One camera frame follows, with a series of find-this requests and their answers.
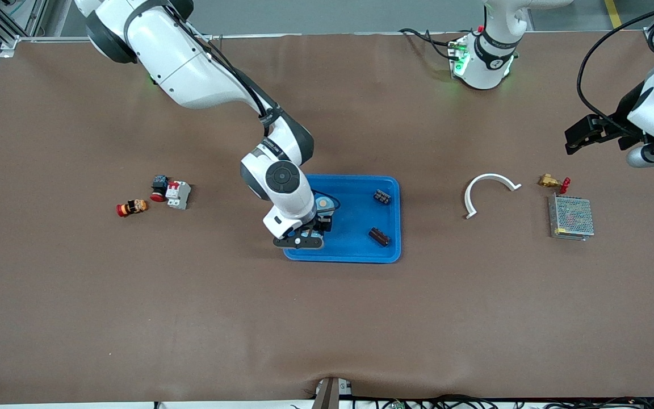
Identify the blue plastic tray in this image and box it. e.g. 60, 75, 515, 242
282, 174, 402, 264

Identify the metal mesh power supply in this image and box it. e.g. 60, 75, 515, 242
547, 193, 596, 242

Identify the white red circuit breaker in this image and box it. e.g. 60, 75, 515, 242
165, 180, 192, 211

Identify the red emergency stop button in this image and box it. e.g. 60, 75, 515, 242
150, 174, 170, 203

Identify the red orange push button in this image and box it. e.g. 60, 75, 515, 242
116, 199, 149, 218

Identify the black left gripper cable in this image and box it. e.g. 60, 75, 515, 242
577, 3, 654, 134

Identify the brass valve red handle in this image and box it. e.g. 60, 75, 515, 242
538, 174, 572, 194

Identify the white curved plastic bracket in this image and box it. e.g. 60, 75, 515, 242
464, 173, 522, 220

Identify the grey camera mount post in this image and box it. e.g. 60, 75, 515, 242
311, 377, 353, 409

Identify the black left arm base cable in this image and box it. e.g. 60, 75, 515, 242
399, 27, 458, 62

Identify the aluminium frame post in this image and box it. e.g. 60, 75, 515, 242
0, 0, 49, 60

